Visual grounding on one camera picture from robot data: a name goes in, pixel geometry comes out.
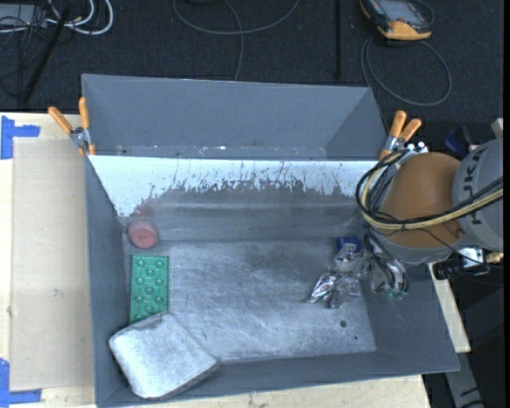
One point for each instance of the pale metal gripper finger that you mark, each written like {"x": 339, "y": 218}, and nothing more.
{"x": 323, "y": 288}
{"x": 345, "y": 291}

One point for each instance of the grey metal bin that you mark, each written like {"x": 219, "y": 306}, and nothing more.
{"x": 255, "y": 296}

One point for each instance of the dark green flat block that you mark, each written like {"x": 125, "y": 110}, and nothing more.
{"x": 149, "y": 287}

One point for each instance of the grey-white flat sponge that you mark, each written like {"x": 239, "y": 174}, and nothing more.
{"x": 161, "y": 355}

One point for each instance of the red round disc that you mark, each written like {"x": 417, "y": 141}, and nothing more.
{"x": 143, "y": 235}

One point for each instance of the pale wood flat board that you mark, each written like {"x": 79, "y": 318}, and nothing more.
{"x": 51, "y": 266}

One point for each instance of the black cylinder on white bracket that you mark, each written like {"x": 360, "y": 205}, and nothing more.
{"x": 455, "y": 268}

